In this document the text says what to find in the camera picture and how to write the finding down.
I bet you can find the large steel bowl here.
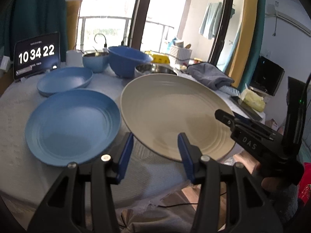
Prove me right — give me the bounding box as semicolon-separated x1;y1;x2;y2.
135;63;178;78

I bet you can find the tablet showing clock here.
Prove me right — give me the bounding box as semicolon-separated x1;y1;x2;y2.
13;32;61;81

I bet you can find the yellow bag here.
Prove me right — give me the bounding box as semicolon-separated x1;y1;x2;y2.
144;51;170;64

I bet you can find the large blue plate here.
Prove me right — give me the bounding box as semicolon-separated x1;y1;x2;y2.
25;90;121;167

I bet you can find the teal curtain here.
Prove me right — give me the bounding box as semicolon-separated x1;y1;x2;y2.
1;0;68;62

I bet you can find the white small box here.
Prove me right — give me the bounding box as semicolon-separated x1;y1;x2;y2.
0;56;11;73

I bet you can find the hanging teal towel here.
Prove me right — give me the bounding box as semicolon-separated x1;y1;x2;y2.
199;2;222;39

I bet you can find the grey folded cloth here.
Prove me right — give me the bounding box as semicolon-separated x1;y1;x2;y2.
187;62;234;90

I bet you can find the white desk lamp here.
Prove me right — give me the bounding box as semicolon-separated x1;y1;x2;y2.
65;0;83;67

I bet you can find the small steel blue bowl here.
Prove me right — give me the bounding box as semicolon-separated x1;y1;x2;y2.
82;51;109;73

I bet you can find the person's right hand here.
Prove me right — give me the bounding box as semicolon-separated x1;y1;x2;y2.
236;150;280;192

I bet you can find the large blue bowl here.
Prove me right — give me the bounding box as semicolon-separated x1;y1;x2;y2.
108;46;153;78

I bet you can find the yellow tissue pack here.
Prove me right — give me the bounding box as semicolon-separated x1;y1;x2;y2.
240;84;266;113

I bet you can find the white charger with cable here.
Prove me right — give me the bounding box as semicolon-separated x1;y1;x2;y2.
94;33;109;53

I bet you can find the black monitor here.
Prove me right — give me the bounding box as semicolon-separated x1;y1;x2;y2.
250;56;285;96

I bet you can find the small light blue plate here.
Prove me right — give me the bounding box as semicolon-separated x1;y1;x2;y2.
37;67;93;97

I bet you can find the white woven basket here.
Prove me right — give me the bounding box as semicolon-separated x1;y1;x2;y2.
169;45;192;65

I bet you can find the large beige plate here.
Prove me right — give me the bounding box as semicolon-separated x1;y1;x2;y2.
120;74;235;161

